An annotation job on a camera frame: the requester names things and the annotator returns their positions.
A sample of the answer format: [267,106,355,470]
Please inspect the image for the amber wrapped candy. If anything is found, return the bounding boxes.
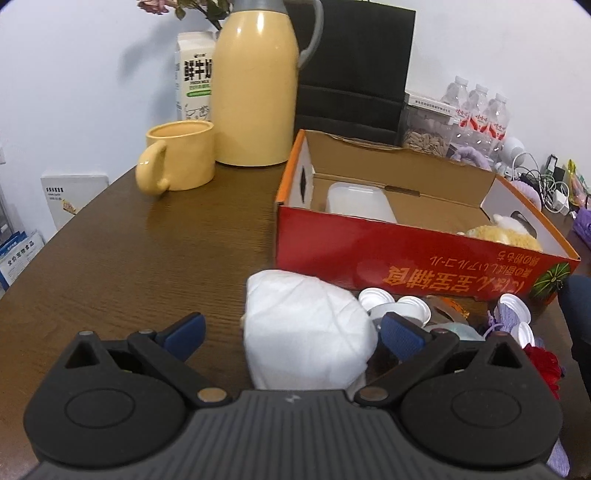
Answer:
[431,298,471,324]

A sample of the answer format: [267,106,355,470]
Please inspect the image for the tangle of cables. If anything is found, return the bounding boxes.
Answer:
[505,157,573,213]

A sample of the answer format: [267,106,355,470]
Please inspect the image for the yellow mug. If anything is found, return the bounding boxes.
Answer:
[135,121,217,195]

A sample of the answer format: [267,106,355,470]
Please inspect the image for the white milk carton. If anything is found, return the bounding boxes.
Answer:
[174,31,218,123]

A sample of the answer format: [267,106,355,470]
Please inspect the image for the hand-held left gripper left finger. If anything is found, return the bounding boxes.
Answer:
[62,312,232,409]

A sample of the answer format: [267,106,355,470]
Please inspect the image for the dark blue cloth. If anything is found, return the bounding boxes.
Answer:
[556,274,591,370]

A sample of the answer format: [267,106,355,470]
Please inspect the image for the small white fan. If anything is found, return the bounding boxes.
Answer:
[499,137,532,174]

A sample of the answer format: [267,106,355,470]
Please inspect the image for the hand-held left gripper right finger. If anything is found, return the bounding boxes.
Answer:
[353,311,532,409]

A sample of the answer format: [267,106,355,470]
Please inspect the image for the pink yellow packet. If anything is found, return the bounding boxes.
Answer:
[566,159,591,208]

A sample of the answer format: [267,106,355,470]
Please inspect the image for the clear jar of seeds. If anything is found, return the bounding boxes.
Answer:
[401,90,455,160]

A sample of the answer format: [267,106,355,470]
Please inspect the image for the red fluffy hair tie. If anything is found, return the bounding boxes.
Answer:
[524,344,566,400]

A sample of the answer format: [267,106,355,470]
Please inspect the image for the blue white packages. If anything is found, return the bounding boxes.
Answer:
[0,228,44,291]

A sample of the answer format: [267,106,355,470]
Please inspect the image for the dried pink flowers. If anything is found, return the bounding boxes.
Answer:
[137,0,232,31]

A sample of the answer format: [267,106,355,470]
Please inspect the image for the white cloth bundle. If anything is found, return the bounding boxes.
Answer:
[240,270,378,391]

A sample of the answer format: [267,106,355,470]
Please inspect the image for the clear water bottle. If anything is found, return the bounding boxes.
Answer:
[441,76,469,139]
[485,93,509,153]
[466,84,490,148]

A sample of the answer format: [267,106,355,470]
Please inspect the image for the purple fluffy headband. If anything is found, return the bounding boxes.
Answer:
[508,178,546,208]
[450,143,497,169]

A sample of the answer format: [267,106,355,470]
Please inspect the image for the purple bag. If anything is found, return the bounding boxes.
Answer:
[573,208,591,250]

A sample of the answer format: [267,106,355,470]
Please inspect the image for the yellow white plush toy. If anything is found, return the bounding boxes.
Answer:
[464,213,544,245]

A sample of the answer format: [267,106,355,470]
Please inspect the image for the clear plastic container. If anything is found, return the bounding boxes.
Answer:
[326,182,398,224]

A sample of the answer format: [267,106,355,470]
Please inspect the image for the black paper bag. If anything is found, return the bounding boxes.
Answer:
[283,0,416,147]

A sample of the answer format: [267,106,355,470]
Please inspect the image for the red cardboard box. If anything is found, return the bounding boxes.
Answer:
[273,129,581,303]

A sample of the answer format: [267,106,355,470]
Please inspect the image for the yellow thermos jug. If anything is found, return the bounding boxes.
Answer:
[211,0,324,167]

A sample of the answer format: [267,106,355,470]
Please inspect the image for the white leaning box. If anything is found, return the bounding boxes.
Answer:
[41,174,109,232]

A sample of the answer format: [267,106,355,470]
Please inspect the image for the purple knitted cloth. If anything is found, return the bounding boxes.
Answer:
[482,300,518,340]

